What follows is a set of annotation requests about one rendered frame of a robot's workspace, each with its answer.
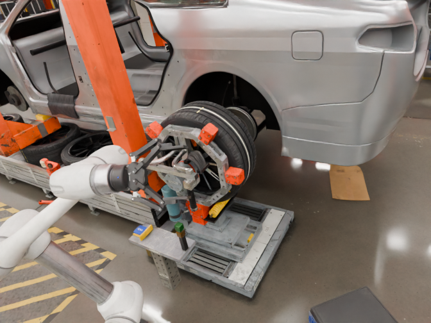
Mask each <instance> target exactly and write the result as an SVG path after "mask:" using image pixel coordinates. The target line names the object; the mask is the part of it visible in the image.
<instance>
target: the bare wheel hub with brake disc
mask: <svg viewBox="0 0 431 323"><path fill-rule="evenodd" d="M226 109H227V110H230V111H231V112H232V113H233V114H235V115H236V116H237V117H238V118H239V119H240V120H241V122H242V123H243V124H244V126H246V128H247V130H248V131H249V133H250V135H251V137H252V139H253V140H254V139H255V136H256V133H257V130H256V125H255V123H254V121H253V119H252V118H251V116H250V115H249V114H248V113H247V112H245V111H244V110H242V109H240V108H236V107H228V108H226Z"/></svg>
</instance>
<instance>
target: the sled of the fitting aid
mask: <svg viewBox="0 0 431 323"><path fill-rule="evenodd" d="M261 231H262V223H261V222H259V221H255V220H251V219H250V221H249V223H248V225H247V226H246V227H245V229H244V231H243V232H242V233H241V235H240V237H239V238H238V239H237V241H236V242H235V244H234V245H233V247H232V248H231V247H227V246H225V245H222V244H219V243H216V242H213V241H210V240H207V239H205V238H201V237H199V236H196V235H192V234H190V233H187V232H186V233H185V237H186V238H189V239H191V240H195V243H196V245H195V246H196V247H199V248H201V249H204V250H206V251H209V252H212V253H215V254H218V255H220V256H223V257H225V258H229V259H231V260H234V261H237V262H239V263H243V261H244V259H245V257H246V256H247V254H248V253H249V251H250V249H251V248H252V246H253V244H254V243H255V241H256V239H257V238H258V236H259V234H260V233H261Z"/></svg>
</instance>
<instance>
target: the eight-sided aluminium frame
mask: <svg viewBox="0 0 431 323"><path fill-rule="evenodd" d="M200 133H201V130H200V129H198V128H189V127H184V126H175V125H168V126H167V127H165V128H164V129H163V130H162V131H161V133H160V134H159V136H158V137H157V138H159V139H161V140H162V143H164V142H165V141H166V139H167V138H168V136H169V135H170V136H177V137H185V138H189V139H193V140H194V141H195V142H196V143H197V144H198V145H199V146H200V147H201V148H202V149H203V150H204V151H205V152H206V153H207V154H208V155H209V156H210V157H211V158H212V159H213V160H214V161H215V162H216V163H217V169H218V173H219V180H220V184H221V188H220V189H219V190H218V191H217V192H215V193H214V194H213V195H211V196H209V195H205V194H200V193H197V192H194V196H195V199H196V203H198V204H202V205H204V206H208V207H209V206H211V205H213V204H214V203H215V202H216V201H218V200H219V199H220V198H222V197H223V196H224V195H226V194H227V193H228V192H229V190H230V189H231V188H232V184H230V183H226V180H225V175H224V173H225V172H226V171H227V170H228V169H229V165H228V157H227V155H225V153H224V152H222V150H220V148H218V146H216V145H215V143H213V141H211V143H209V144H208V145H205V144H204V143H203V142H202V141H201V140H199V139H198V137H199V134H200ZM162 157H164V154H163V152H162V151H161V152H160V153H159V154H158V155H157V156H156V157H155V158H154V160H157V159H159V158H162ZM158 164H159V165H165V166H166V163H165V161H164V162H162V163H158ZM157 174H158V176H159V177H160V179H162V180H163V181H164V182H165V175H166V173H163V172H158V171H157ZM165 183H166V182H165ZM176 193H177V195H178V196H188V195H187V189H185V188H183V189H182V190H181V191H179V192H177V191H176Z"/></svg>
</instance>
